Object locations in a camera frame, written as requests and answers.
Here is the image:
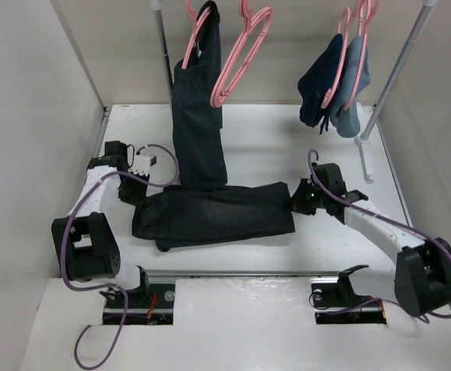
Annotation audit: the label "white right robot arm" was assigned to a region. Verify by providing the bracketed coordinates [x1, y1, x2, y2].
[290, 162, 451, 317]

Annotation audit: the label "pink hanger holding blue jeans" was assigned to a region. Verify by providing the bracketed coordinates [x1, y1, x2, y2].
[342, 0, 381, 111]

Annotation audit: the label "grey clothes rack frame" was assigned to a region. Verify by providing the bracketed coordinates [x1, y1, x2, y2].
[147, 0, 442, 183]

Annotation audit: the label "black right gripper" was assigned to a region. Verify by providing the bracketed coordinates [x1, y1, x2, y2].
[284, 178, 328, 215]

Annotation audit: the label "light blue jeans on hanger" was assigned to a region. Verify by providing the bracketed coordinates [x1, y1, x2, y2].
[330, 35, 372, 138]

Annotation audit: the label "black trousers on hanger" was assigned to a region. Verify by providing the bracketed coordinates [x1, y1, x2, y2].
[171, 1, 227, 191]

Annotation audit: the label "pink hanger holding black trousers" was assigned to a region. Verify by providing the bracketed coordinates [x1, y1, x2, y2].
[181, 0, 214, 70]

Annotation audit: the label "black trousers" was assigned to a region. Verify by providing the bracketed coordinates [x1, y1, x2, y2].
[132, 182, 296, 252]
[171, 1, 227, 191]

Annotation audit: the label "navy blue trousers on hanger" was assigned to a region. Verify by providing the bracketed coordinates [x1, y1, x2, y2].
[297, 37, 335, 134]

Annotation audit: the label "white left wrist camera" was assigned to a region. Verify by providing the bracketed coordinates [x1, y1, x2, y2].
[129, 153, 157, 176]

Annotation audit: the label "pink hanger holding navy trousers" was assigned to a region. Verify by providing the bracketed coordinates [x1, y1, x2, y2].
[321, 7, 352, 109]

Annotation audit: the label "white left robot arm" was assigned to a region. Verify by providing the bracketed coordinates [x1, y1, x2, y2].
[51, 141, 136, 292]

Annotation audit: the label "empty pink hanger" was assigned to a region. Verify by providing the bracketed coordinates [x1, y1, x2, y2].
[209, 0, 275, 108]

